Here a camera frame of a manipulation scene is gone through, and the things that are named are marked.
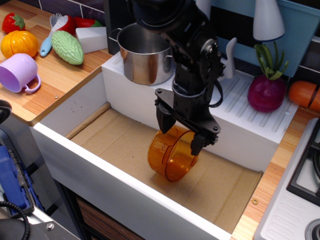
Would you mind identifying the green toy bitter gourd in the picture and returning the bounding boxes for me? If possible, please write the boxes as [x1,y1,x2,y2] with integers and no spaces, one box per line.
[51,30,84,65]

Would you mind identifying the purple toy radish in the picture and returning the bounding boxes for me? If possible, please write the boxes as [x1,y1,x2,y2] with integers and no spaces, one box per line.
[247,41,289,113]

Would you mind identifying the lilac plastic cup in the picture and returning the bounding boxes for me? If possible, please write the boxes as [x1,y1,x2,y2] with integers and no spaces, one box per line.
[0,53,42,94]

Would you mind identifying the white toy stove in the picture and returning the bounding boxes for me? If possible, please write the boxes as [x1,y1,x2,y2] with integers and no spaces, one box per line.
[253,118,320,240]

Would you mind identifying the black braided cable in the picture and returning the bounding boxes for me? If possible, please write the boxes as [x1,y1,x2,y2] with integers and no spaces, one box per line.
[0,99,32,240]

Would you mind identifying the light blue plastic bin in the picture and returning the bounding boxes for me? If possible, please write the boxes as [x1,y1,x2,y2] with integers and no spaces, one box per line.
[210,0,320,77]

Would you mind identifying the wooden drawer front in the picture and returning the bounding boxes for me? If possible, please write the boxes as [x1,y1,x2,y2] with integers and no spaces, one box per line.
[76,196,144,240]

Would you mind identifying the red toy strawberry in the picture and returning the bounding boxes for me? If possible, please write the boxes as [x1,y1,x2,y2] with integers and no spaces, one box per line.
[2,12,26,34]

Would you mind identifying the white toy faucet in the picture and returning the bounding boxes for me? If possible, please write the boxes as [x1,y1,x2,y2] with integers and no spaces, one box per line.
[195,0,238,82]

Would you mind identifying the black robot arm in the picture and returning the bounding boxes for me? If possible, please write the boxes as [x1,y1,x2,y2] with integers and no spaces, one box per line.
[127,0,225,156]

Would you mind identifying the blue device left edge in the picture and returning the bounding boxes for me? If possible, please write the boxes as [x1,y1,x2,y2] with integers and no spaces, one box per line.
[0,130,45,214]

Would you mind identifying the orange transparent plastic pot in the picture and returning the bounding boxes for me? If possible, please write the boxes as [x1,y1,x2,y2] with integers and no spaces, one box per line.
[147,125,198,182]

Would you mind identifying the red toy pepper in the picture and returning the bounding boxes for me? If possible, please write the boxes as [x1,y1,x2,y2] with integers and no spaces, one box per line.
[73,16,103,28]

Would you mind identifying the orange toy carrot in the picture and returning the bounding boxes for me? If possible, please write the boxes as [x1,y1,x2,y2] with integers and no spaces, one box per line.
[288,80,320,112]

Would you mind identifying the white toy sink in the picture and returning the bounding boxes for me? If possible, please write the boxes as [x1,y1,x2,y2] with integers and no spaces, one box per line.
[31,54,298,240]

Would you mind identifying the orange toy pumpkin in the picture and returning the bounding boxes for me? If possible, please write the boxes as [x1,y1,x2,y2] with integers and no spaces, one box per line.
[0,30,39,59]

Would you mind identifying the stainless steel pot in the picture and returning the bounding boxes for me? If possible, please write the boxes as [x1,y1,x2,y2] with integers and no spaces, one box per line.
[108,23,175,86]

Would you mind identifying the white block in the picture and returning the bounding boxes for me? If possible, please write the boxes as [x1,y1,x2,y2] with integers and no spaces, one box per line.
[75,26,108,54]

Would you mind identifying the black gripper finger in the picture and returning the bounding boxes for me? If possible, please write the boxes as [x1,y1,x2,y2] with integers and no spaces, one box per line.
[190,133,206,156]
[156,104,176,134]

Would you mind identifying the blue white toy spork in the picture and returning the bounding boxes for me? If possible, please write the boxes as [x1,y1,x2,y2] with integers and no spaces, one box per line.
[39,13,68,57]

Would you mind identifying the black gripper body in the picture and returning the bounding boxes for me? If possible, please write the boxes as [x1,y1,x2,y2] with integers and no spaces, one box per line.
[155,86,221,147]

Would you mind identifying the cardboard sink liner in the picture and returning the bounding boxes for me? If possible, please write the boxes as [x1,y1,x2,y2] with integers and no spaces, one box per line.
[69,106,263,233]

